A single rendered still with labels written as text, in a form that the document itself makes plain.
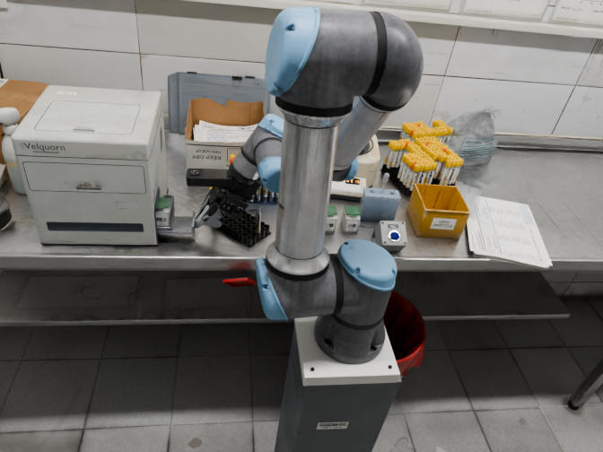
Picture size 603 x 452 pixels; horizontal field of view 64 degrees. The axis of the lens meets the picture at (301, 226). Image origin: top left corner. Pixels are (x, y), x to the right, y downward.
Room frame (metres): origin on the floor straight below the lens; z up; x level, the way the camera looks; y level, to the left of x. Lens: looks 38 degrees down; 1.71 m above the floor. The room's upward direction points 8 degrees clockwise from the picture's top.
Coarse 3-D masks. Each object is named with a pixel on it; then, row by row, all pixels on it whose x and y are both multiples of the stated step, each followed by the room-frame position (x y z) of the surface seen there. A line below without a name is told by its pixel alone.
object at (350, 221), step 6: (348, 210) 1.08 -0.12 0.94; (354, 210) 1.08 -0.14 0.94; (342, 216) 1.09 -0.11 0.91; (348, 216) 1.06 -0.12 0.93; (354, 216) 1.07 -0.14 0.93; (342, 222) 1.08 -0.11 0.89; (348, 222) 1.06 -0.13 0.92; (354, 222) 1.06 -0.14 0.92; (342, 228) 1.07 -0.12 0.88; (348, 228) 1.06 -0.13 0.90; (354, 228) 1.06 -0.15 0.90; (354, 234) 1.06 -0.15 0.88
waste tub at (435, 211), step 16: (416, 192) 1.18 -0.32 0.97; (432, 192) 1.22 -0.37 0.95; (448, 192) 1.23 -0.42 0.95; (416, 208) 1.15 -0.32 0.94; (432, 208) 1.23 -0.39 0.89; (448, 208) 1.23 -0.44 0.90; (464, 208) 1.14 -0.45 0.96; (416, 224) 1.11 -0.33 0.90; (432, 224) 1.09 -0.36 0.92; (448, 224) 1.10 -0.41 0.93; (464, 224) 1.11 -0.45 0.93
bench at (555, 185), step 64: (384, 128) 1.67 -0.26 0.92; (0, 192) 1.02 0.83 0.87; (192, 192) 1.15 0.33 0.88; (512, 192) 1.42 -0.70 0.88; (576, 192) 1.48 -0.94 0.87; (0, 256) 0.78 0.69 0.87; (64, 256) 0.81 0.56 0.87; (128, 256) 0.84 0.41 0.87; (192, 256) 0.88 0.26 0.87; (256, 256) 0.91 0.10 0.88; (448, 256) 1.02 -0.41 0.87; (576, 256) 1.11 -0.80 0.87; (0, 320) 1.04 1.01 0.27; (64, 320) 1.08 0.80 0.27; (128, 320) 1.13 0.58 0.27; (192, 320) 1.17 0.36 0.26; (256, 320) 1.22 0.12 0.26
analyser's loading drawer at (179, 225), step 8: (176, 216) 0.98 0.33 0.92; (184, 216) 0.98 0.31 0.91; (176, 224) 0.94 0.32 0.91; (184, 224) 0.95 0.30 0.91; (192, 224) 0.93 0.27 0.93; (160, 232) 0.91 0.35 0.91; (168, 232) 0.91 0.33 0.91; (176, 232) 0.91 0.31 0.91; (184, 232) 0.92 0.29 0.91; (192, 232) 0.92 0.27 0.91
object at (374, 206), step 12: (372, 192) 1.14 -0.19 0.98; (384, 192) 1.15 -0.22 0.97; (396, 192) 1.16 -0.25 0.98; (360, 204) 1.15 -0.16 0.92; (372, 204) 1.12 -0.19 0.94; (384, 204) 1.12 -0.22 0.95; (396, 204) 1.13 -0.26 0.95; (360, 216) 1.12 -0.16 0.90; (372, 216) 1.12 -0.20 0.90; (384, 216) 1.13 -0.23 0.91
